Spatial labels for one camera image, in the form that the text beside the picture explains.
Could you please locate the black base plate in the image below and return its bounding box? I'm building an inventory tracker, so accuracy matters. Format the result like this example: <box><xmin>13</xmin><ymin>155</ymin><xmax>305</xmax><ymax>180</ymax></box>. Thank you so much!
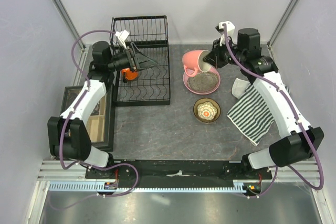
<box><xmin>85</xmin><ymin>159</ymin><xmax>272</xmax><ymax>187</ymax></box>

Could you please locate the white folded cloth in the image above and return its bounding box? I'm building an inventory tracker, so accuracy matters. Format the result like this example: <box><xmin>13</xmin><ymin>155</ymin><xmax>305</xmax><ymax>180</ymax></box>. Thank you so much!
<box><xmin>232</xmin><ymin>78</ymin><xmax>250</xmax><ymax>99</ymax></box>

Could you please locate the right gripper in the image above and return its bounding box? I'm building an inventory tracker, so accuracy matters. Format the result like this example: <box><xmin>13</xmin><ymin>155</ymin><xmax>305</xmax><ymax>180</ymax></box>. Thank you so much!
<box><xmin>204</xmin><ymin>37</ymin><xmax>245</xmax><ymax>69</ymax></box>

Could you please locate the blue cable duct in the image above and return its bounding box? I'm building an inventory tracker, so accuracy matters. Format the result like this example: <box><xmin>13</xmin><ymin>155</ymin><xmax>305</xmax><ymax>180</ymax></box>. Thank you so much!
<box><xmin>49</xmin><ymin>181</ymin><xmax>261</xmax><ymax>193</ymax></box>

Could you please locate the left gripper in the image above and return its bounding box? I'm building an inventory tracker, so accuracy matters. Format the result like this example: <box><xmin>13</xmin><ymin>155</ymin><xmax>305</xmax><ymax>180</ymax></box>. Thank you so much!
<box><xmin>108</xmin><ymin>43</ymin><xmax>158</xmax><ymax>72</ymax></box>

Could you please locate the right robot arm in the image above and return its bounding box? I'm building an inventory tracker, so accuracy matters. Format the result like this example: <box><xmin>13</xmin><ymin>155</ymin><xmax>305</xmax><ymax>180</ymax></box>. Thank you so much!
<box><xmin>204</xmin><ymin>22</ymin><xmax>324</xmax><ymax>179</ymax></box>

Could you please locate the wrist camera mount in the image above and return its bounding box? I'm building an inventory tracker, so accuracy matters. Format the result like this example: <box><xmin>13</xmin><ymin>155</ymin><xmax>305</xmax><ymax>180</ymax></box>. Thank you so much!
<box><xmin>216</xmin><ymin>21</ymin><xmax>235</xmax><ymax>41</ymax></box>
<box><xmin>115</xmin><ymin>30</ymin><xmax>130</xmax><ymax>49</ymax></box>

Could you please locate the pink mug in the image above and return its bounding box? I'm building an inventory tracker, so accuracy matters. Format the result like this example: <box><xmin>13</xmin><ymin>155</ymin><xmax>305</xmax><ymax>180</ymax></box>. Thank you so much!
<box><xmin>182</xmin><ymin>50</ymin><xmax>212</xmax><ymax>78</ymax></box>

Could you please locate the black wire dish rack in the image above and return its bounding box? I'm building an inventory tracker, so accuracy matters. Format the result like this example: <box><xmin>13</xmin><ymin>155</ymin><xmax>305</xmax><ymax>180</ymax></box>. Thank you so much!
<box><xmin>111</xmin><ymin>15</ymin><xmax>171</xmax><ymax>106</ymax></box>

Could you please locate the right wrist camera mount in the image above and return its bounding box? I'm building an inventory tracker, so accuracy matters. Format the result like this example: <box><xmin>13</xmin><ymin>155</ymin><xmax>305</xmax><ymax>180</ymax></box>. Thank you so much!
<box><xmin>216</xmin><ymin>21</ymin><xmax>235</xmax><ymax>41</ymax></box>

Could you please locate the speckled beige plate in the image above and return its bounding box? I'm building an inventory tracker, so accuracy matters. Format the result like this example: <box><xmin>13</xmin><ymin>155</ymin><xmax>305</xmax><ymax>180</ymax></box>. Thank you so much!
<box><xmin>187</xmin><ymin>74</ymin><xmax>219</xmax><ymax>91</ymax></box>

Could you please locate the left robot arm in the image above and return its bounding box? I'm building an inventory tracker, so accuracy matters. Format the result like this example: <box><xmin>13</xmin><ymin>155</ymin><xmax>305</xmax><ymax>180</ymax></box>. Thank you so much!
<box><xmin>47</xmin><ymin>41</ymin><xmax>158</xmax><ymax>178</ymax></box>

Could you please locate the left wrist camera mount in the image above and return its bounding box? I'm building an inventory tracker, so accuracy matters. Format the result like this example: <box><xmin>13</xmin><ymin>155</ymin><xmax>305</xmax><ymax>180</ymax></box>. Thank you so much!
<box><xmin>115</xmin><ymin>30</ymin><xmax>130</xmax><ymax>49</ymax></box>

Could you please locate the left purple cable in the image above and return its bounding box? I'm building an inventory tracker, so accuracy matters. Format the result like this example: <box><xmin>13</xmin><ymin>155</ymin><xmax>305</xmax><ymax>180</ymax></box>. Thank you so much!
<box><xmin>46</xmin><ymin>29</ymin><xmax>139</xmax><ymax>210</ymax></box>

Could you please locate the aluminium frame rail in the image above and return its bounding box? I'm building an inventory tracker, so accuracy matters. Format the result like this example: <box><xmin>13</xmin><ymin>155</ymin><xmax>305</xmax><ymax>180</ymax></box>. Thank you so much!
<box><xmin>38</xmin><ymin>160</ymin><xmax>320</xmax><ymax>184</ymax></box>

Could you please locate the green striped towel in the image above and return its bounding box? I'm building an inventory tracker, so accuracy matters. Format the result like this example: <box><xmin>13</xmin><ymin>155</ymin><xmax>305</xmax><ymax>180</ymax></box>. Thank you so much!
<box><xmin>227</xmin><ymin>85</ymin><xmax>275</xmax><ymax>146</ymax></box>

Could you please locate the pink plate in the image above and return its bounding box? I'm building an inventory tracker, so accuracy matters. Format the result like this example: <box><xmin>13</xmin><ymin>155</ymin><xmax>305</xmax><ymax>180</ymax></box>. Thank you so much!
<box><xmin>183</xmin><ymin>67</ymin><xmax>220</xmax><ymax>95</ymax></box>

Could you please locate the black glass-lid organizer box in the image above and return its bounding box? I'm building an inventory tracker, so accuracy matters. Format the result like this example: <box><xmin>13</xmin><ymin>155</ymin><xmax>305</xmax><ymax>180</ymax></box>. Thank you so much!
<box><xmin>59</xmin><ymin>86</ymin><xmax>117</xmax><ymax>153</ymax></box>

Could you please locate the white patterned bowl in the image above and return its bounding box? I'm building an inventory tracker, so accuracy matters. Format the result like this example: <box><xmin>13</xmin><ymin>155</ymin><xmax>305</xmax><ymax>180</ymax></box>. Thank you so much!
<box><xmin>197</xmin><ymin>101</ymin><xmax>218</xmax><ymax>121</ymax></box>

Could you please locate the orange mug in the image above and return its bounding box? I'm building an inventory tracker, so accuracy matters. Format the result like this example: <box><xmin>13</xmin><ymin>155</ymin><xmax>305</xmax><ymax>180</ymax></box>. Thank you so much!
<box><xmin>121</xmin><ymin>68</ymin><xmax>138</xmax><ymax>83</ymax></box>

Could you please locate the beige patterned cup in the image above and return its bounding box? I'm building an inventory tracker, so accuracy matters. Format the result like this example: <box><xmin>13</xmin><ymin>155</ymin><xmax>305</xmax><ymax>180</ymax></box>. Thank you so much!
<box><xmin>193</xmin><ymin>98</ymin><xmax>221</xmax><ymax>124</ymax></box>

